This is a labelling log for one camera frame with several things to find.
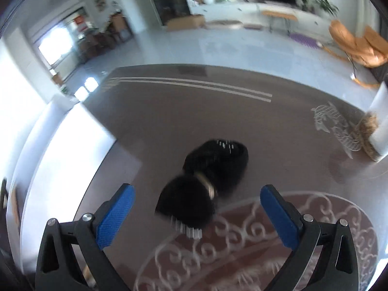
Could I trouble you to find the white tv cabinet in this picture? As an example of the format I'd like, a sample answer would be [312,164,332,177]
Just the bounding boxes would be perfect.
[189,2,331,39]

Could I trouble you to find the green potted plant right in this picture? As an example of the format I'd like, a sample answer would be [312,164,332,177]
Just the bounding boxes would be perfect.
[314,0,339,17]

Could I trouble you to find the cardboard box on floor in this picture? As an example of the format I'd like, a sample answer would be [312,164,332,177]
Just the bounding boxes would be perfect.
[166,15,206,32]

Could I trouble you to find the dining table with chairs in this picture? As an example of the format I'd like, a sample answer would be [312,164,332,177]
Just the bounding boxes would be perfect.
[77,12,134,61]

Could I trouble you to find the orange lounge chair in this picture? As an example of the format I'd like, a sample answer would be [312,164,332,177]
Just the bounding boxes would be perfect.
[324,20,387,89]

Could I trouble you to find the wooden bench side table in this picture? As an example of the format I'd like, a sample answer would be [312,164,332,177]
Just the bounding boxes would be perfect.
[261,10,299,36]

